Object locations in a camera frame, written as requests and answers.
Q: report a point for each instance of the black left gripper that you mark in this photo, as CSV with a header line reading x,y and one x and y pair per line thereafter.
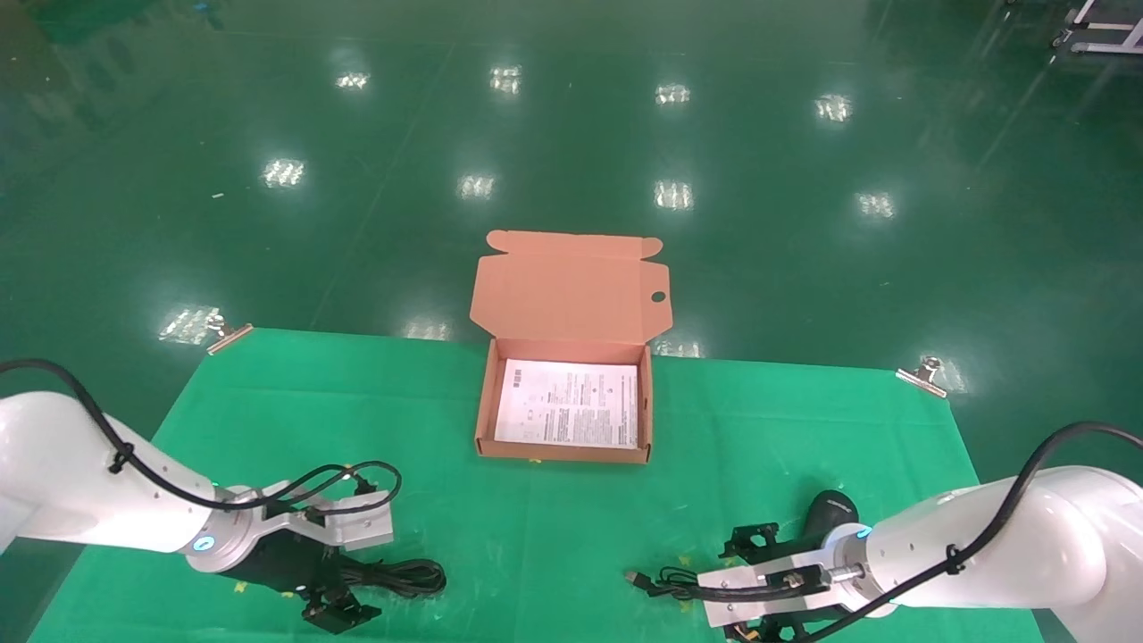
x,y
290,563

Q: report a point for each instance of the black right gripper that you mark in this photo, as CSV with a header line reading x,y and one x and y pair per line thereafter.
x,y
826,623

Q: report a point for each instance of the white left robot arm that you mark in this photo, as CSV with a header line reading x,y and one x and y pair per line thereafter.
x,y
71,473

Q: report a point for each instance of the open brown cardboard box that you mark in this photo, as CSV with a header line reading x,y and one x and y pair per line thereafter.
x,y
571,286

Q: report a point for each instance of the green table cloth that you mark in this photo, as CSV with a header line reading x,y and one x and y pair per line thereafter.
x,y
536,536

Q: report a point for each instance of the silver metal binder clip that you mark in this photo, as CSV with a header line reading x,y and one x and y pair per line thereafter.
x,y
230,338
920,379

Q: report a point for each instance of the white printed paper sheet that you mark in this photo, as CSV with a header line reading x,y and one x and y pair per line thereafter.
x,y
567,402

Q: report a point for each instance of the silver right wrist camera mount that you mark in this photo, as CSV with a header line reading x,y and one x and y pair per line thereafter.
x,y
732,612

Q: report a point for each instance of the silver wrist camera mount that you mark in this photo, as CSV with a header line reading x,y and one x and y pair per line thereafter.
x,y
357,527
732,612

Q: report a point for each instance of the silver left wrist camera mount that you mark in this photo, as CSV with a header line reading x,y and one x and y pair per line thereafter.
x,y
357,527

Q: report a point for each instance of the white metal table frame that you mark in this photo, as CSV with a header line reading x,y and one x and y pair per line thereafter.
x,y
1107,45

